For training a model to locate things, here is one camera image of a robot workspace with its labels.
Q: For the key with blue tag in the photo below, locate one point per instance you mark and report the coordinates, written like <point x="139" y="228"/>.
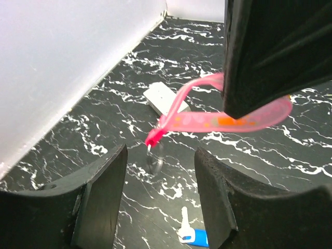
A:
<point x="188" y="235"/>

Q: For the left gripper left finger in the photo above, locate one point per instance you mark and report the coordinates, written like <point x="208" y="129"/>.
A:
<point x="79" y="210"/>

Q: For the pink strap keyring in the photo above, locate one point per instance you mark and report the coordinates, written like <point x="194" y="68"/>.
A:
<point x="204" y="122"/>

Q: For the white cardboard box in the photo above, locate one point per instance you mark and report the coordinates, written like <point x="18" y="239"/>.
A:
<point x="160" y="97"/>

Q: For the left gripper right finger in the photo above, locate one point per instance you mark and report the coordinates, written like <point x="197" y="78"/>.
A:
<point x="242" y="212"/>

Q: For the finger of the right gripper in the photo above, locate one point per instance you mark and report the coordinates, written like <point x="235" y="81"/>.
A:
<point x="272" y="49"/>

